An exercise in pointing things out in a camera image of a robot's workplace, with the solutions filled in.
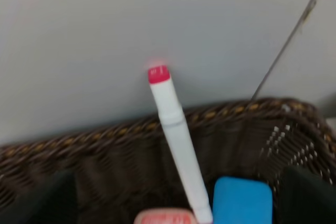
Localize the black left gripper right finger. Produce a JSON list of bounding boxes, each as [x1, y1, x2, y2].
[[278, 166, 335, 224]]

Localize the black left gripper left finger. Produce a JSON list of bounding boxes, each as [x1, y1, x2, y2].
[[1, 170, 79, 223]]

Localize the black felt whiteboard eraser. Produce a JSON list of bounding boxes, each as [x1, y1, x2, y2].
[[213, 177, 272, 224]]

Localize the pink bottle white cap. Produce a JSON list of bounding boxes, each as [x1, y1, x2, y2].
[[133, 208, 197, 224]]

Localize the white marker pink caps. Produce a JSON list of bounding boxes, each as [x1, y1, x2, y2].
[[148, 65, 213, 223]]

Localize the dark brown wicker basket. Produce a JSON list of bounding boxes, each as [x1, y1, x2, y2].
[[1, 98, 335, 223]]

